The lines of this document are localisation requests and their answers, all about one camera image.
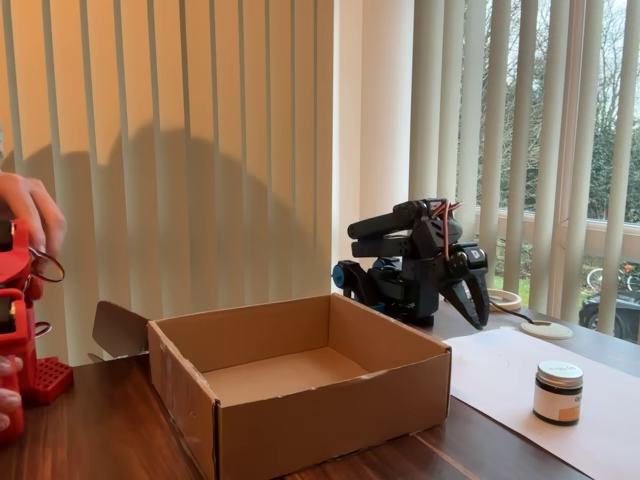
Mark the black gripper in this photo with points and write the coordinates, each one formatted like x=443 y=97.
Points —
x=466 y=286

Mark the small jar with silver lid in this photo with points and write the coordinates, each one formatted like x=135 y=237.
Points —
x=557 y=400

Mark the red leader arm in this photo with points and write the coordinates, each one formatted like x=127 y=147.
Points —
x=20 y=320

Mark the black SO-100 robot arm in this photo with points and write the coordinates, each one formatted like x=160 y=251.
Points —
x=395 y=250

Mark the open brown cardboard box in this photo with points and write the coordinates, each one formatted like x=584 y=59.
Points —
x=330 y=415

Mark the person's right hand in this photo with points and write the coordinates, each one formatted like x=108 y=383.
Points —
x=30 y=205

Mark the person's left hand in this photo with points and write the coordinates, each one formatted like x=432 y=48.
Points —
x=7 y=400

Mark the masking tape roll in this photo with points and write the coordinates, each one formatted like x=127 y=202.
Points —
x=505 y=300

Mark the white paper sheet with circles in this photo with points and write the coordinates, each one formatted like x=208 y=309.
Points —
x=505 y=380

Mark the black clamp with blue knob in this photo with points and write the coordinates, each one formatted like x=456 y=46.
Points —
x=350 y=280

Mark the parked dark car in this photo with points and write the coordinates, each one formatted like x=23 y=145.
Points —
x=607 y=312

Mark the parked bicycle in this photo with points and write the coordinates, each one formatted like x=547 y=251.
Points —
x=612 y=277

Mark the white vertical blinds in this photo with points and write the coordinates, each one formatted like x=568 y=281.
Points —
x=175 y=150
x=550 y=150

